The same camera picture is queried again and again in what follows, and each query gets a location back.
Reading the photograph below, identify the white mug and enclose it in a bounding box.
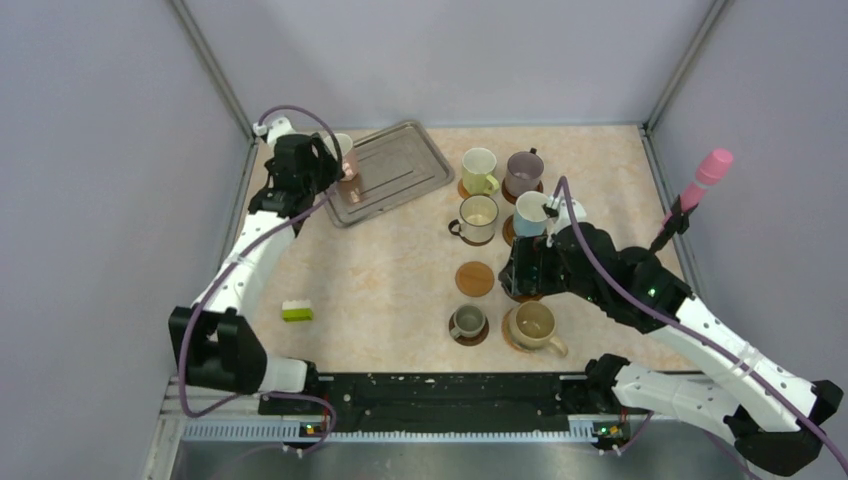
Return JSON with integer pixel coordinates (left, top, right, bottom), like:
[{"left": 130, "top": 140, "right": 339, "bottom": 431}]
[{"left": 321, "top": 134, "right": 359, "bottom": 182}]

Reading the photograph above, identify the dark green mug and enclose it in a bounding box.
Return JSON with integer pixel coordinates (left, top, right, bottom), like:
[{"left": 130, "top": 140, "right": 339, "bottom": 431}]
[{"left": 498, "top": 235, "right": 562, "bottom": 297}]

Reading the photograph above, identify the light blue mug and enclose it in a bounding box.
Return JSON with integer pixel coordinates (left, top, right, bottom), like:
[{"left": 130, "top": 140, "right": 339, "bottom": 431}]
[{"left": 513, "top": 191, "right": 549, "bottom": 237}]

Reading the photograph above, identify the tan mug with handle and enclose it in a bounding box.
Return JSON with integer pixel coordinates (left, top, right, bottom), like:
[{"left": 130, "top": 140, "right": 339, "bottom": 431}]
[{"left": 513, "top": 301, "right": 569, "bottom": 357}]

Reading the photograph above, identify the brown saucer coaster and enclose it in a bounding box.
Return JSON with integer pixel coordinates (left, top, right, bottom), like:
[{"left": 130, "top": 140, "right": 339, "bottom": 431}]
[
  {"left": 502, "top": 215, "right": 516, "bottom": 246},
  {"left": 501, "top": 181, "right": 544, "bottom": 204},
  {"left": 507, "top": 294, "right": 544, "bottom": 303}
]

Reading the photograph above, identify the woven rattan coaster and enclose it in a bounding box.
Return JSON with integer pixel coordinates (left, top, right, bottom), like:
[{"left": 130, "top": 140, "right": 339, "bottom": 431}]
[{"left": 501, "top": 308, "right": 550, "bottom": 353}]

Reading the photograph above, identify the mauve mug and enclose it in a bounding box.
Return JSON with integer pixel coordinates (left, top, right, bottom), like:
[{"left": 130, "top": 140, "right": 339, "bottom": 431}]
[{"left": 505, "top": 147, "right": 545, "bottom": 198}]

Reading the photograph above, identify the light bamboo coaster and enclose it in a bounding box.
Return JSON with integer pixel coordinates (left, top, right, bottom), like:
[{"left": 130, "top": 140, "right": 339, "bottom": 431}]
[
  {"left": 457, "top": 182, "right": 489, "bottom": 200},
  {"left": 455, "top": 261, "right": 495, "bottom": 298}
]

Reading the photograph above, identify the beige mug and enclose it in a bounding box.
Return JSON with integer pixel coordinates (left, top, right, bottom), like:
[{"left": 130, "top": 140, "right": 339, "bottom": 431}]
[{"left": 448, "top": 196, "right": 499, "bottom": 242}]

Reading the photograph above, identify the small grey-green cup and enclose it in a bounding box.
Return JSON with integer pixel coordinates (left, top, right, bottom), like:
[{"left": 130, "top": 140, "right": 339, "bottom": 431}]
[{"left": 453, "top": 304, "right": 485, "bottom": 335}]

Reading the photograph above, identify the dark walnut coaster front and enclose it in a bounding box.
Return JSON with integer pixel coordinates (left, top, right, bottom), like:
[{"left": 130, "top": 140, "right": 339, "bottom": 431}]
[{"left": 448, "top": 314, "right": 490, "bottom": 347}]

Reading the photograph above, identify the dark walnut coaster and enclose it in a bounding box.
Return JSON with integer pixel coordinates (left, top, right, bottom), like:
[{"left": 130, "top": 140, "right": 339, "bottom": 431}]
[
  {"left": 460, "top": 236, "right": 494, "bottom": 247},
  {"left": 448, "top": 314, "right": 490, "bottom": 347}
]

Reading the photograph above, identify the pale yellow mug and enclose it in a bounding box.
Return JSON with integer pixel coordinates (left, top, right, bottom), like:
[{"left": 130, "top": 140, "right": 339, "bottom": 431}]
[{"left": 461, "top": 147, "right": 500, "bottom": 196}]

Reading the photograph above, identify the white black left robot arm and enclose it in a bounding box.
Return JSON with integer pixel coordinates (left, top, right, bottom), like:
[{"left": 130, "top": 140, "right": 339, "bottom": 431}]
[{"left": 168, "top": 133, "right": 343, "bottom": 414}]

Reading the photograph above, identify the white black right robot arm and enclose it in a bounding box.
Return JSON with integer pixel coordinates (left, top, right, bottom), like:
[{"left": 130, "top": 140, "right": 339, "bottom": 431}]
[{"left": 546, "top": 222, "right": 847, "bottom": 477}]

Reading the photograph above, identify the metal serving tray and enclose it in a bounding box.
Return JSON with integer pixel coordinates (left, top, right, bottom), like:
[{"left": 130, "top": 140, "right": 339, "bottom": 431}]
[{"left": 326, "top": 120, "right": 455, "bottom": 228}]

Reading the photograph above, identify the pink microphone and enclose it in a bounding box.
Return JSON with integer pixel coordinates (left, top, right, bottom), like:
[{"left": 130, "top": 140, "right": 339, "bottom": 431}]
[{"left": 675, "top": 148, "right": 734, "bottom": 213}]

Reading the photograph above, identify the green white block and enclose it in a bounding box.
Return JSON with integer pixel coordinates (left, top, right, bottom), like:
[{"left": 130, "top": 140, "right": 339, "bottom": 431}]
[{"left": 281, "top": 300, "right": 314, "bottom": 323}]

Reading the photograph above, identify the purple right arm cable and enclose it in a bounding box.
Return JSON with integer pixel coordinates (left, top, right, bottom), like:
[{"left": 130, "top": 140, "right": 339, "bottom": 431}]
[{"left": 549, "top": 175, "right": 848, "bottom": 480}]

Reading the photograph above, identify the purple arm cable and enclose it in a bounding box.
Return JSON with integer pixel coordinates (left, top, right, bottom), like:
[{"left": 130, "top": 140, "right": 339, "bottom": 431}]
[
  {"left": 177, "top": 105, "right": 346, "bottom": 455},
  {"left": 549, "top": 175, "right": 848, "bottom": 480}
]

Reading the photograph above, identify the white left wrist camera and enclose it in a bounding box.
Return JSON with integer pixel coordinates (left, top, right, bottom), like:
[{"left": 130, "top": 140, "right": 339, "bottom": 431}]
[{"left": 252, "top": 116, "right": 296, "bottom": 149}]

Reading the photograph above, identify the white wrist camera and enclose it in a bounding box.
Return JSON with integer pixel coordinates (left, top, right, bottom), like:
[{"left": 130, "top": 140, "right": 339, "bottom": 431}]
[
  {"left": 252, "top": 116, "right": 296, "bottom": 149},
  {"left": 543, "top": 195, "right": 587, "bottom": 235}
]

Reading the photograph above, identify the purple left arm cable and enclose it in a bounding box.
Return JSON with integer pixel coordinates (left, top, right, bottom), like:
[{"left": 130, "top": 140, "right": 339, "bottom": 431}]
[{"left": 177, "top": 105, "right": 346, "bottom": 455}]

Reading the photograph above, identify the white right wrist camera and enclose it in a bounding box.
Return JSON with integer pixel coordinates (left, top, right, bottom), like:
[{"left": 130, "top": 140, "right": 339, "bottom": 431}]
[{"left": 543, "top": 195, "right": 587, "bottom": 235}]

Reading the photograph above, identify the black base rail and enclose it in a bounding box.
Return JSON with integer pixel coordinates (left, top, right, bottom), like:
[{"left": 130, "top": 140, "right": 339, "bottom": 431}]
[{"left": 158, "top": 372, "right": 664, "bottom": 445}]

